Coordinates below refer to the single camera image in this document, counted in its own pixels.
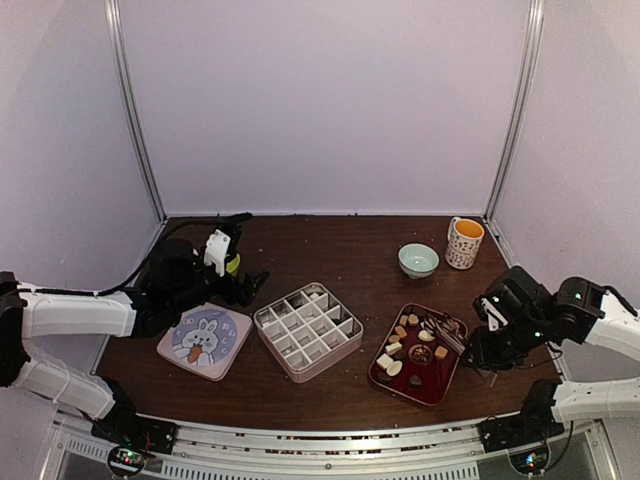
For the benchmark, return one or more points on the pink compartment tin box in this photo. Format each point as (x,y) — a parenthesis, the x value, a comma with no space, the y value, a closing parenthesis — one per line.
(306,336)

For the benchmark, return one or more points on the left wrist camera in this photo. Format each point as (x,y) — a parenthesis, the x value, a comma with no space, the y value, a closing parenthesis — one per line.
(221,242)

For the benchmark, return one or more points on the metal tongs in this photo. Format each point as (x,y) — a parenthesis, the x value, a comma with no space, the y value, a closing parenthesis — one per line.
(451,331)

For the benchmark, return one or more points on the bunny picture tin lid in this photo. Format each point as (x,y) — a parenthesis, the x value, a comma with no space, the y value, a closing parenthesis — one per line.
(206,341)

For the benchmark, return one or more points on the dark red chocolate tray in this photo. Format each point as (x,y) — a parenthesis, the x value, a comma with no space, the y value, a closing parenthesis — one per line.
(412,362)

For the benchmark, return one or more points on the floral mug orange inside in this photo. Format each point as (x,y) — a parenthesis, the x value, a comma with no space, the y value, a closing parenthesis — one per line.
(464,238)

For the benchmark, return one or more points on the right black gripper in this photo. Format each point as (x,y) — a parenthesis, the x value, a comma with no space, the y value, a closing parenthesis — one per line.
(484,355)

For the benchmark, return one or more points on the lime green bowl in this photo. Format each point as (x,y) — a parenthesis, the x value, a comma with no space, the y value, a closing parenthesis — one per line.
(232,264)

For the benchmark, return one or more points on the pale blue ceramic bowl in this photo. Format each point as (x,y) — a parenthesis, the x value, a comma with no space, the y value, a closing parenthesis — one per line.
(417,260)

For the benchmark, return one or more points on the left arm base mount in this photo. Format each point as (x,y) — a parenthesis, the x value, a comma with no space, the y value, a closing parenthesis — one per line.
(137,440)

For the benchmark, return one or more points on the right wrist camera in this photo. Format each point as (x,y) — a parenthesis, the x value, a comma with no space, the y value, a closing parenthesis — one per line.
(488,313)

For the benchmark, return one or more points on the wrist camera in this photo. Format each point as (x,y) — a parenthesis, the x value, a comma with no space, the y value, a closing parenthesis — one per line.
(221,242)
(488,313)

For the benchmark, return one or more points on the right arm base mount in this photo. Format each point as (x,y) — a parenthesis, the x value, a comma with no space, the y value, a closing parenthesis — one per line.
(526,441)

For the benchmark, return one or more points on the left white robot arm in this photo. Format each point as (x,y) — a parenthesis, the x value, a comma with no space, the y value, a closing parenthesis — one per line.
(29,312)

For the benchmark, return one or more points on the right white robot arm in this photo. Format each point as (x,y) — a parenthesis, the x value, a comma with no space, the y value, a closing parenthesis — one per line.
(599,318)

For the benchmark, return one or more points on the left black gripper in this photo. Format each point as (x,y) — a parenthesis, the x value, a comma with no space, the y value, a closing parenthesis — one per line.
(246,294)

